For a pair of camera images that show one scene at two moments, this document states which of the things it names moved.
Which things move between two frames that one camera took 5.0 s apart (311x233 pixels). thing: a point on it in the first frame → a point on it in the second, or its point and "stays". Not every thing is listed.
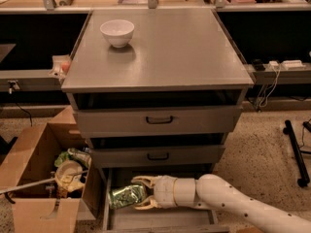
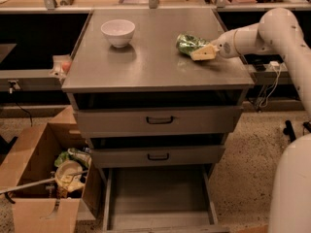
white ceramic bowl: (119, 32) stays
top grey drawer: (144, 120) stays
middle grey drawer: (157, 155) stays
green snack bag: (123, 196) → (188, 43)
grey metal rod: (17, 187) stays
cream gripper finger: (147, 204) → (206, 53)
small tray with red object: (61, 64) stays
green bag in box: (74, 154) stays
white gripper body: (164, 190) → (225, 45)
